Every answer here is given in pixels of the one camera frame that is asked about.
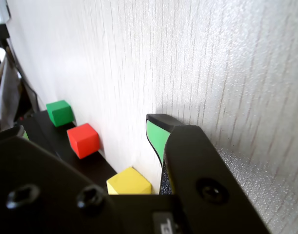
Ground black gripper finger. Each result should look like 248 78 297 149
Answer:
0 124 113 234
145 113 272 234

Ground red wooden cube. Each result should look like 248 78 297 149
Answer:
66 123 100 159

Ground yellow wooden cube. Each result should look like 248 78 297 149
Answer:
106 166 153 195

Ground green wooden cube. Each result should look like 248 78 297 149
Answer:
45 99 74 127

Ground black open box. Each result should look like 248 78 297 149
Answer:
31 110 119 193

